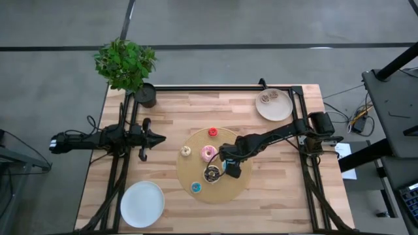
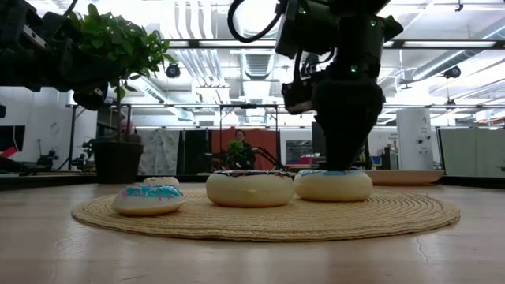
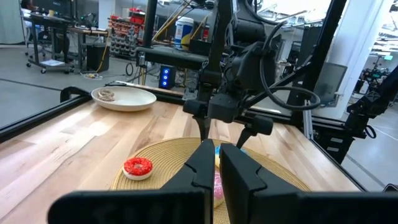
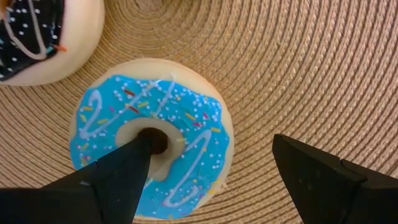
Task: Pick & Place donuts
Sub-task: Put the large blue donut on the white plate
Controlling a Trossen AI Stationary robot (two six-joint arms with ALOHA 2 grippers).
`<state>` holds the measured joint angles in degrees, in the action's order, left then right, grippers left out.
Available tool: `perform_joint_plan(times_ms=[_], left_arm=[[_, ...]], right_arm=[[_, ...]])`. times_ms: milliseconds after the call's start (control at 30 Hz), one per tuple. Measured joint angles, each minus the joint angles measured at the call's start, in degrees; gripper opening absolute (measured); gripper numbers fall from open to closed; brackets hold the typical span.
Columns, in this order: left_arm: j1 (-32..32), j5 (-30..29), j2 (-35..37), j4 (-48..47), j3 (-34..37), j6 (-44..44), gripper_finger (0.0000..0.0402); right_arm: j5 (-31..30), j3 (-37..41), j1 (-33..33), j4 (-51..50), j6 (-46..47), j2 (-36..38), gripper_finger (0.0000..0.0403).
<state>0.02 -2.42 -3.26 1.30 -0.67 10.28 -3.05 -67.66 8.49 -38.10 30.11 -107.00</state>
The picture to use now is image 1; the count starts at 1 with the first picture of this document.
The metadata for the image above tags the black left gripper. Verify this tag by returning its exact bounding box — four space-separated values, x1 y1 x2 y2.
132 117 167 163

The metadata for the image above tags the large pink frosted donut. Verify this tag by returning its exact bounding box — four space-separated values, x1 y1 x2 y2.
200 145 218 163

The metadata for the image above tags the large chocolate frosted donut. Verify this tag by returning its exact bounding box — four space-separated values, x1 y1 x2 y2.
202 164 221 184

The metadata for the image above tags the round woven straw placemat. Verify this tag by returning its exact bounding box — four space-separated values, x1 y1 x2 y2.
176 127 254 205

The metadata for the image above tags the black plant pot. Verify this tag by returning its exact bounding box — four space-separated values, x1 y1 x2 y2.
133 82 157 109

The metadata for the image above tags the beige round plate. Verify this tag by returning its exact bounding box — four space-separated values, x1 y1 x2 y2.
255 89 294 123

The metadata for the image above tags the white round plate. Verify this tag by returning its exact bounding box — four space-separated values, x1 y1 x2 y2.
120 180 165 229

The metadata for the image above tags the green leafy plant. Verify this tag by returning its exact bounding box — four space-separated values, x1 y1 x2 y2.
92 37 158 94

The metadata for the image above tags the white paper sheet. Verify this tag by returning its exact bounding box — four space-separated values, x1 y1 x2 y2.
334 142 358 181

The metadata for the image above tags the black stand beam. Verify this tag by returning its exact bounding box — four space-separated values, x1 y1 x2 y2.
338 138 393 173

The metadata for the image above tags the black power adapter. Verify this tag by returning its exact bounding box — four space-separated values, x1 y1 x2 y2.
355 116 368 132

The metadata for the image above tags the dark grey equipment cart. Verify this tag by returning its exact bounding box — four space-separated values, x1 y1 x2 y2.
361 67 418 235

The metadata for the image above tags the black backlit keyboard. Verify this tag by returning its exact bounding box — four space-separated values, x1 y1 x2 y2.
398 182 418 225

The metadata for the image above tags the black slanted pole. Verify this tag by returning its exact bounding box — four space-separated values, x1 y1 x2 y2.
375 41 418 82

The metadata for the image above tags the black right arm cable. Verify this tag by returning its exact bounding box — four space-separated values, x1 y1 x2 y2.
205 151 228 180

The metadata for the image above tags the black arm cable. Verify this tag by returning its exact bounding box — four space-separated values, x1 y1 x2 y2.
205 151 228 180
63 115 108 136

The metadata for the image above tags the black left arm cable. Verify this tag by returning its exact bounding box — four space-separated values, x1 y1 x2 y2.
63 115 108 136

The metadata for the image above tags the black aluminium table frame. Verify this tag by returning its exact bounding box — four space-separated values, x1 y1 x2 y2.
73 85 357 235

